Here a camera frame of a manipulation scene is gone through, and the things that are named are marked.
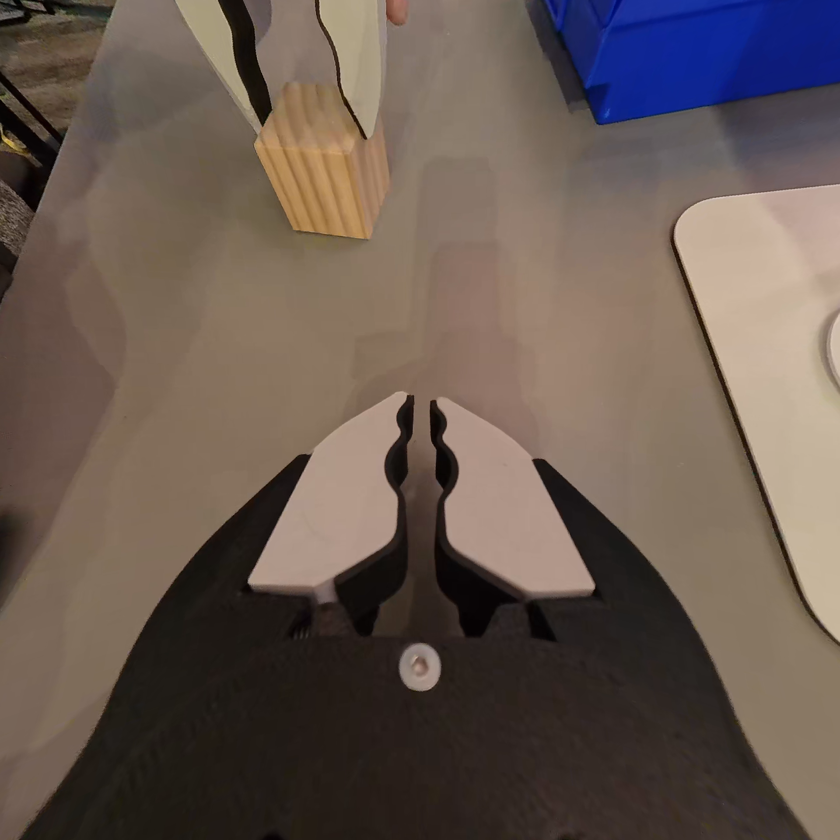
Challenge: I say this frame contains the large plain wooden cube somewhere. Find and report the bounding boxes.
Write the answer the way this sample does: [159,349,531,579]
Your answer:
[255,82,392,241]

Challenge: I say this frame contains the black metal frame legs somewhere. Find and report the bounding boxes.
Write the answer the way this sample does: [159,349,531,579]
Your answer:
[0,66,67,173]

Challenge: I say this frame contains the blue plastic bin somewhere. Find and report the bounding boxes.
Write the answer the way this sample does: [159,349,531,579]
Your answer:
[538,0,840,126]

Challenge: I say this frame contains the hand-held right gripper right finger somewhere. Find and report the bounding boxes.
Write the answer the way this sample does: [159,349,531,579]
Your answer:
[428,396,597,637]

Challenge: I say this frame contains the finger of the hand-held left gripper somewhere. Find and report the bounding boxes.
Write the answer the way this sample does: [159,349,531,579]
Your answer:
[315,0,386,142]
[176,0,274,132]

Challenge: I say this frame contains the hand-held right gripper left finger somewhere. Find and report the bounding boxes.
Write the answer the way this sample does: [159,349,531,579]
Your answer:
[247,392,416,637]

